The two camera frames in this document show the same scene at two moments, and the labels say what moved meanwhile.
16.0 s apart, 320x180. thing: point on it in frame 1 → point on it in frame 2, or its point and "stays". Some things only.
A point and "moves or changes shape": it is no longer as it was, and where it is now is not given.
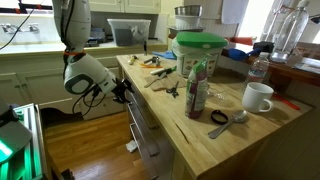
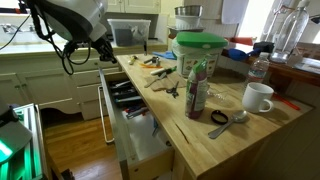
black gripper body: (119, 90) → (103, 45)
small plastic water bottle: (257, 71) stays
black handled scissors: (173, 90) stays
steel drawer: (139, 113) moves or changes shape
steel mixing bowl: (189, 10) stays
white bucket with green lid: (188, 47) stays
